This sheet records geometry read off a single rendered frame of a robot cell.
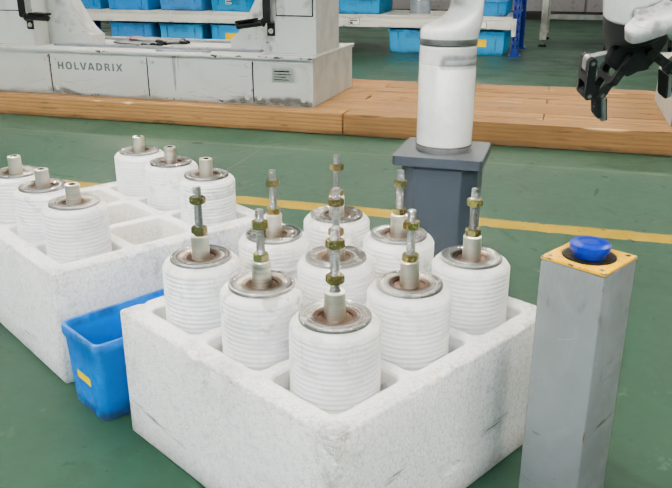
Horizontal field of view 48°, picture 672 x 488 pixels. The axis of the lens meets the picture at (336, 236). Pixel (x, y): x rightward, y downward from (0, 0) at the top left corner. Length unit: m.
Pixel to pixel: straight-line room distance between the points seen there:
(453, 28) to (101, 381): 0.73
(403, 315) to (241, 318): 0.18
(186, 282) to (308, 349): 0.22
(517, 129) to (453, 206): 1.45
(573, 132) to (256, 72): 1.18
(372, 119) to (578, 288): 2.03
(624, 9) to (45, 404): 0.93
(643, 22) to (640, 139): 1.74
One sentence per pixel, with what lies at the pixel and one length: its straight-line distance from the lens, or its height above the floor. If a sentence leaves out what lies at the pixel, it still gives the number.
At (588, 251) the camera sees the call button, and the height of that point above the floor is 0.33.
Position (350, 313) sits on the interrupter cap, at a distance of 0.79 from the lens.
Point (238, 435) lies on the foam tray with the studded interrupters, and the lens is 0.85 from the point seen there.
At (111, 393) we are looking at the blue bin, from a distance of 1.09.
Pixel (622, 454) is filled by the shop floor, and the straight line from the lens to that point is 1.07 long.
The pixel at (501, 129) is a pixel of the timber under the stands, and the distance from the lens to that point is 2.68.
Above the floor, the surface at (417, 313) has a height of 0.24.
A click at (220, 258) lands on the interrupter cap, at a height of 0.25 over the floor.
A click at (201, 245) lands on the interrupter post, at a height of 0.27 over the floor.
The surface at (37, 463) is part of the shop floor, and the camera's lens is 1.06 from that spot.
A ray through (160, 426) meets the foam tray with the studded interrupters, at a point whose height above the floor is 0.04.
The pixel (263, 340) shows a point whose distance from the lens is 0.84.
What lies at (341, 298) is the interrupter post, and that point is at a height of 0.28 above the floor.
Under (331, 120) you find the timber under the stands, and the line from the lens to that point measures 2.79.
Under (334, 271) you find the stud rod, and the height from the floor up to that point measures 0.30.
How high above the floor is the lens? 0.59
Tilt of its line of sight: 20 degrees down
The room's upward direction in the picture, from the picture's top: straight up
